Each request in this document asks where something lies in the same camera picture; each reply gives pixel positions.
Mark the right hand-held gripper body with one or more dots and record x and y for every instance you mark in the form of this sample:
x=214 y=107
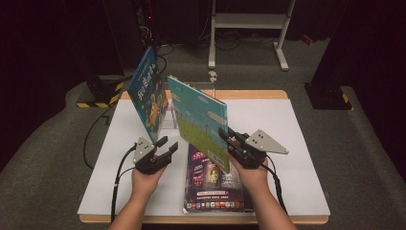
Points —
x=265 y=142

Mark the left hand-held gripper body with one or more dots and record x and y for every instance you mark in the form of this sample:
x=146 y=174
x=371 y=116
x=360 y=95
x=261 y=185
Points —
x=143 y=150

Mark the clear acrylic book rack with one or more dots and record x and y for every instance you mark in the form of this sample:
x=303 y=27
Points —
x=170 y=123

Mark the green and sky-blue picture book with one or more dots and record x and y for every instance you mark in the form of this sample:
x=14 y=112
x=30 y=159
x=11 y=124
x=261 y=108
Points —
x=198 y=121

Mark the blue picture book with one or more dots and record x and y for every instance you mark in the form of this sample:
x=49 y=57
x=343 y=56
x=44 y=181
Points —
x=148 y=96

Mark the purple paperback book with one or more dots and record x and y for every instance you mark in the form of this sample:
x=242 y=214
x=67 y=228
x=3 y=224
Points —
x=207 y=191

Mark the person's left hand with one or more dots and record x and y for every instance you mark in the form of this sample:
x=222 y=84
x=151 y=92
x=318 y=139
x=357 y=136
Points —
x=145 y=183

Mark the person's right hand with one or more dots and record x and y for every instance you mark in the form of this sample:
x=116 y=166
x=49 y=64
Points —
x=253 y=179

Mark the wooden table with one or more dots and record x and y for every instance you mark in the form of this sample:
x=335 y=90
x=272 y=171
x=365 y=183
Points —
x=255 y=94

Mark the black yellow striped base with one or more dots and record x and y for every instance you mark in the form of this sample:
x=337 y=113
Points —
x=100 y=92
x=328 y=97

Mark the small red object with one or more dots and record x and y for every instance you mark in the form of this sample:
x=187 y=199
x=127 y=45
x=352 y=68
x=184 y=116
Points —
x=307 y=39

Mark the black computer tower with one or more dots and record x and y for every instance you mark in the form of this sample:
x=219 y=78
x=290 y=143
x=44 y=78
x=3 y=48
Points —
x=127 y=32

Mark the white metal stand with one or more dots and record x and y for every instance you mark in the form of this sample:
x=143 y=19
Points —
x=249 y=20

